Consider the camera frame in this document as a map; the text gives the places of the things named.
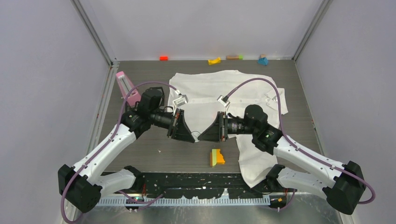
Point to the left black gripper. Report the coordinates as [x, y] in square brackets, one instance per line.
[181, 131]

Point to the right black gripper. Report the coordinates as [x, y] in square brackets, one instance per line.
[213, 133]

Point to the white shirt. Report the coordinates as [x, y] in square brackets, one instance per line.
[231, 91]

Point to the black frame display box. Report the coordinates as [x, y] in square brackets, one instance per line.
[158, 88]

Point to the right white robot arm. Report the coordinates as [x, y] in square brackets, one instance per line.
[340, 184]

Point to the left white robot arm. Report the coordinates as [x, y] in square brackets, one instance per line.
[83, 184]

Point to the orange yellow block pile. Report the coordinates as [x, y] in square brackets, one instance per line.
[216, 158]

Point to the pink metronome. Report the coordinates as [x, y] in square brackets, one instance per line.
[125, 86]

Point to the yellow arch block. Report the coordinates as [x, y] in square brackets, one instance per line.
[214, 61]

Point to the tan and green block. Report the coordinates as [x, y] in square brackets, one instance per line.
[234, 57]

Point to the blue triangle block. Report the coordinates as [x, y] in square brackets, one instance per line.
[263, 60]

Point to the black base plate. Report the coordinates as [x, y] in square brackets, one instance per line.
[173, 185]

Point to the red block at wall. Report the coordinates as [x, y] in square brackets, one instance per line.
[163, 58]

